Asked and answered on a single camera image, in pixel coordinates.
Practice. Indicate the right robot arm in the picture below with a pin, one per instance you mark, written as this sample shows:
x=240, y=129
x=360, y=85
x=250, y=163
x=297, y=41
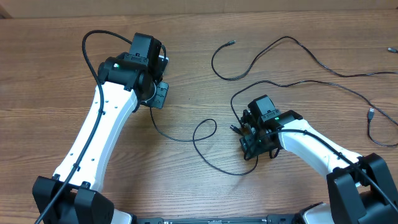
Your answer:
x=360, y=188

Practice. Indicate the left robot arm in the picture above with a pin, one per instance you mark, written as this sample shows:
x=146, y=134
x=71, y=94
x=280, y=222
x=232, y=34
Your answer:
x=123, y=84

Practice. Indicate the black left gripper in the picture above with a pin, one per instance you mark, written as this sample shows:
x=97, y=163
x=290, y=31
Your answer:
x=158, y=101

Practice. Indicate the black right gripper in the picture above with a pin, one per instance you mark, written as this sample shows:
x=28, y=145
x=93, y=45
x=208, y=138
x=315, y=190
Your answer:
x=255, y=149

